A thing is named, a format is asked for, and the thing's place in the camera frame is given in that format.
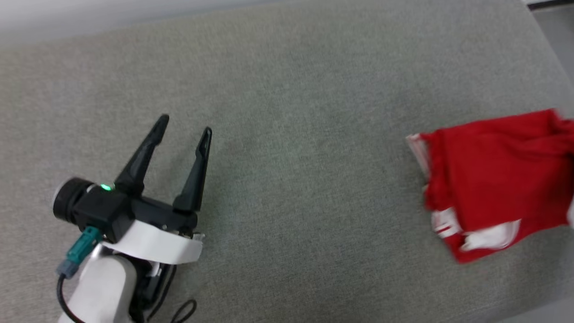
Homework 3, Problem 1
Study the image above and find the thin black cable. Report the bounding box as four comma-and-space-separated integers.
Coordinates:
56, 273, 87, 323
146, 264, 198, 323

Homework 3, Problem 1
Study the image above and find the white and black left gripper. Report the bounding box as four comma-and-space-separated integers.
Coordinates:
101, 114, 213, 265

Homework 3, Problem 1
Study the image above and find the teal cable connector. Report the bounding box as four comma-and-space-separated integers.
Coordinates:
56, 226, 105, 279

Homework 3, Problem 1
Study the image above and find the red garment with white sleeves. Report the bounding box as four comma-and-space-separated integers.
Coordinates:
405, 108, 574, 264

